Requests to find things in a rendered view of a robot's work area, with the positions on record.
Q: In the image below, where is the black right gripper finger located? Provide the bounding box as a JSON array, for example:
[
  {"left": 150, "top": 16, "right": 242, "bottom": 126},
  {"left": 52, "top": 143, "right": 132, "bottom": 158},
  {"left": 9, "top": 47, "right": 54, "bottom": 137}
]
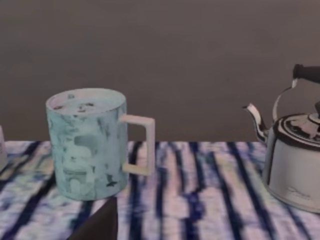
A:
[{"left": 67, "top": 198, "right": 119, "bottom": 240}]

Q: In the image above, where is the teal marbled ceramic mug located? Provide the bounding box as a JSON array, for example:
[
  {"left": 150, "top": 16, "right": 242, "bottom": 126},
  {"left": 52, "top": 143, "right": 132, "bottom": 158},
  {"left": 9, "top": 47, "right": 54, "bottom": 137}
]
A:
[{"left": 45, "top": 87, "right": 156, "bottom": 202}]

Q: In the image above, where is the white cup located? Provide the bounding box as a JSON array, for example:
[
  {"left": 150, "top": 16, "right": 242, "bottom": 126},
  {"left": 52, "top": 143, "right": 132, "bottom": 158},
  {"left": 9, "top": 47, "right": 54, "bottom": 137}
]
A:
[{"left": 0, "top": 124, "right": 9, "bottom": 171}]

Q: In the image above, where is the blue striped table cloth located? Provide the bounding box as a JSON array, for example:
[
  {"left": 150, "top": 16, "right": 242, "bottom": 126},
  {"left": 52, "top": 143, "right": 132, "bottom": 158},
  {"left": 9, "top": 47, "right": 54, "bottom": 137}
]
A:
[{"left": 0, "top": 140, "right": 320, "bottom": 240}]

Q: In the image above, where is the stainless steel kettle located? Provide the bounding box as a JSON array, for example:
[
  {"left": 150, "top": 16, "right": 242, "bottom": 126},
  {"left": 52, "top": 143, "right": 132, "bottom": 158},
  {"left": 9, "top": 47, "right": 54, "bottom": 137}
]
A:
[{"left": 241, "top": 63, "right": 320, "bottom": 215}]

